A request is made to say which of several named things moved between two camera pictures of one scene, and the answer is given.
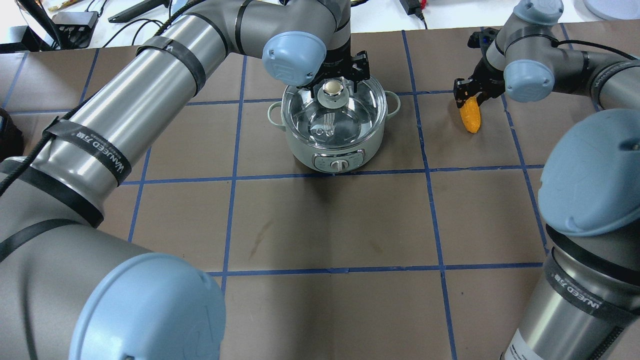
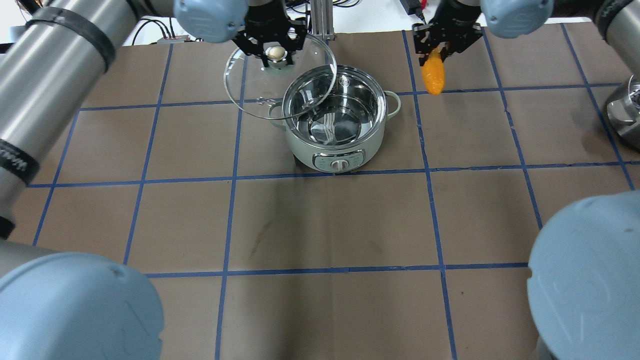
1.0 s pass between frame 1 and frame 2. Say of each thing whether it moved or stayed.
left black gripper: moved
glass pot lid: moved
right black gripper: moved
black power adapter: stayed
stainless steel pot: stayed
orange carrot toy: moved
